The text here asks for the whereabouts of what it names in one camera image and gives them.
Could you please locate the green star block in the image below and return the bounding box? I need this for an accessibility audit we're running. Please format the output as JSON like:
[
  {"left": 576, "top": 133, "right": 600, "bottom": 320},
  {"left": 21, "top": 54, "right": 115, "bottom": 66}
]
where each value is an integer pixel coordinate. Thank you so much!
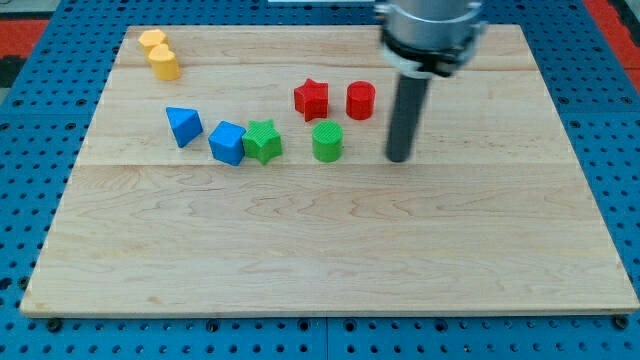
[{"left": 242, "top": 119, "right": 283, "bottom": 165}]

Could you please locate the red star block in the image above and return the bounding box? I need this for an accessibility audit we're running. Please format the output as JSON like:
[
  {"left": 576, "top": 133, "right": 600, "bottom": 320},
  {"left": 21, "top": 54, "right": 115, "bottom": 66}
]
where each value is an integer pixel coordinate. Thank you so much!
[{"left": 293, "top": 78, "right": 329, "bottom": 122}]

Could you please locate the blue cube block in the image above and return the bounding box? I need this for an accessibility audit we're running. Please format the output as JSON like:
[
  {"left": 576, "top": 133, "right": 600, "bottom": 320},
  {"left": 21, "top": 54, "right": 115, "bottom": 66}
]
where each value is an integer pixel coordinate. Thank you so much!
[{"left": 208, "top": 121, "right": 246, "bottom": 166}]

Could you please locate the red cylinder block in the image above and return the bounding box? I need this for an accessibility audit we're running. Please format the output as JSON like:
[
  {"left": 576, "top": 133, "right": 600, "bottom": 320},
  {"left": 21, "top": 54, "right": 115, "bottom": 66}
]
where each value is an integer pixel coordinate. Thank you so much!
[{"left": 346, "top": 81, "right": 376, "bottom": 120}]

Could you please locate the yellow heart block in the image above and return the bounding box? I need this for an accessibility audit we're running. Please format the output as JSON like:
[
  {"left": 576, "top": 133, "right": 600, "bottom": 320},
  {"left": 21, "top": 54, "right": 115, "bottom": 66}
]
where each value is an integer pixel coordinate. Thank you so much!
[{"left": 148, "top": 44, "right": 181, "bottom": 81}]

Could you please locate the blue triangle block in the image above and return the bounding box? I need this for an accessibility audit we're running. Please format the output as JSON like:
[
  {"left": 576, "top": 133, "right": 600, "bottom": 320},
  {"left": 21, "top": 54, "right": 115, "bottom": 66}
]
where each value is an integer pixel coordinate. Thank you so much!
[{"left": 165, "top": 107, "right": 203, "bottom": 148}]

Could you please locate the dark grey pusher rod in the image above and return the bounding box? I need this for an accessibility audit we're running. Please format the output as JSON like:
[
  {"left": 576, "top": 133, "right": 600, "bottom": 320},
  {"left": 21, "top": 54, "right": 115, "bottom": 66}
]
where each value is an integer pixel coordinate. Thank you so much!
[{"left": 385, "top": 75, "right": 430, "bottom": 163}]

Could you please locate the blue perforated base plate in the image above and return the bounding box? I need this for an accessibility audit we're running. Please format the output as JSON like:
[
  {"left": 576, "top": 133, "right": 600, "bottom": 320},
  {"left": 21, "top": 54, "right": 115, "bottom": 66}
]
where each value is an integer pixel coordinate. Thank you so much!
[{"left": 1, "top": 0, "right": 639, "bottom": 359}]

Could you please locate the yellow hexagon block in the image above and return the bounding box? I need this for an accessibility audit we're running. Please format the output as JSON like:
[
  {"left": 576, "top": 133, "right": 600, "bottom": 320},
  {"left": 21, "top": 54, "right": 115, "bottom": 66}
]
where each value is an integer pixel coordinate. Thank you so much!
[{"left": 137, "top": 29, "right": 169, "bottom": 60}]

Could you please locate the green cylinder block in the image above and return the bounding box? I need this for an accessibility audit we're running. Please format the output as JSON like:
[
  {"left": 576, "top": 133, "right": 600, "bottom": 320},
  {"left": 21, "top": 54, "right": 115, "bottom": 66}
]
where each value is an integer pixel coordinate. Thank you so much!
[{"left": 312, "top": 121, "right": 344, "bottom": 162}]

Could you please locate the light wooden board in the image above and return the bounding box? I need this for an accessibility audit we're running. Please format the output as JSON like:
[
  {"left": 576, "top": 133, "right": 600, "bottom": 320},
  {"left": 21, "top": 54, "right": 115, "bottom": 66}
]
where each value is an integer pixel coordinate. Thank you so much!
[{"left": 20, "top": 25, "right": 639, "bottom": 318}]

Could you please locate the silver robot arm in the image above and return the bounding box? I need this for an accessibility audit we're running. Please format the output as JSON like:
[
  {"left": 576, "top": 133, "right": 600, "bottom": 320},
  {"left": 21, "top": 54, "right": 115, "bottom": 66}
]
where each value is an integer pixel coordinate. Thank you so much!
[{"left": 374, "top": 0, "right": 487, "bottom": 79}]

